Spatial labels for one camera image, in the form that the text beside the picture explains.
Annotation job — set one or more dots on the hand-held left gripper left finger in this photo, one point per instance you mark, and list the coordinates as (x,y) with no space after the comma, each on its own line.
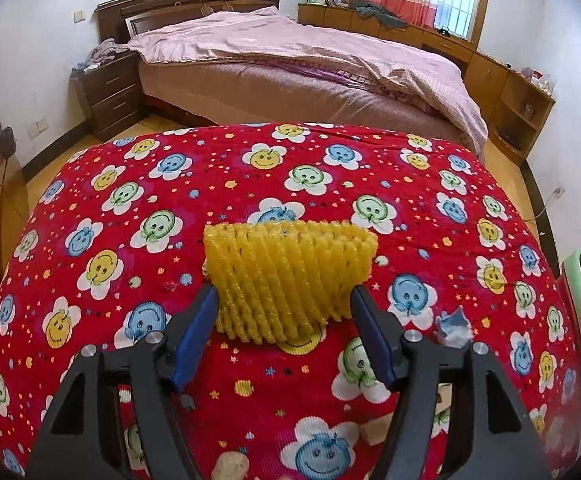
(195,340)

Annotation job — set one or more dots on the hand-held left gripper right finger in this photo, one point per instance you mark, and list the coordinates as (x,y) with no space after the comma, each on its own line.
(375,340)

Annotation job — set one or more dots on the yellow foam fruit net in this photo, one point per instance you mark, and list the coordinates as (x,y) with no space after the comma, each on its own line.
(290,275)

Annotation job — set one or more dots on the torn blue white paper scrap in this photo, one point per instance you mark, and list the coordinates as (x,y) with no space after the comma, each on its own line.
(453,330)

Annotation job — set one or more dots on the peanut shell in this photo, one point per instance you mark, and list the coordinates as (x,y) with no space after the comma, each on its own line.
(230,466)

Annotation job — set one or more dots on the red flower print blanket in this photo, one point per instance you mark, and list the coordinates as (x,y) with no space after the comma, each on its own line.
(220,200)

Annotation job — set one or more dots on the bed with pink quilt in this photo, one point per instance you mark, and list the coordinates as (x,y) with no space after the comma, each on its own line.
(270,95)

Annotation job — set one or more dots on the dark wooden nightstand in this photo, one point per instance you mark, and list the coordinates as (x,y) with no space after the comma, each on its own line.
(110,95)

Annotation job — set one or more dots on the clear glass jar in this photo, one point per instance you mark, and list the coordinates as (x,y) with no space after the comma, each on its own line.
(528,110)

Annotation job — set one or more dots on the black power adapter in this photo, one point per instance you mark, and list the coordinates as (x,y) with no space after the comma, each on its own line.
(3,137)

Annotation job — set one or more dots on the wooden cabinet desk unit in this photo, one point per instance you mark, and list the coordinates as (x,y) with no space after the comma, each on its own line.
(490,75)

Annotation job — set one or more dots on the pile of clothes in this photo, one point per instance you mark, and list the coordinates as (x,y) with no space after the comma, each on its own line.
(100,55)

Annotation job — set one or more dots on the small bottles on cabinet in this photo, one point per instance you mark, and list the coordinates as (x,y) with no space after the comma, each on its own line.
(540,80)

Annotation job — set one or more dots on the pink checked quilt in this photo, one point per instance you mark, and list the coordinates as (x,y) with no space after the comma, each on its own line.
(295,40)

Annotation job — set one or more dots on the small black object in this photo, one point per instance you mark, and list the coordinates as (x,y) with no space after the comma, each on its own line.
(444,30)

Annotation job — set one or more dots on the dark grey garment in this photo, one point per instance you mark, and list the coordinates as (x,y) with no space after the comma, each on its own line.
(378,12)

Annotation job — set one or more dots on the dark wooden headboard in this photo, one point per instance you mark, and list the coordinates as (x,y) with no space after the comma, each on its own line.
(180,2)

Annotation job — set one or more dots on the white low wall socket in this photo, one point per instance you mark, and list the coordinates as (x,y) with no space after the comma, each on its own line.
(558,193)

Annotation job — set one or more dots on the white wall switch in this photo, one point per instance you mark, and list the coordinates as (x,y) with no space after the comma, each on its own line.
(78,15)

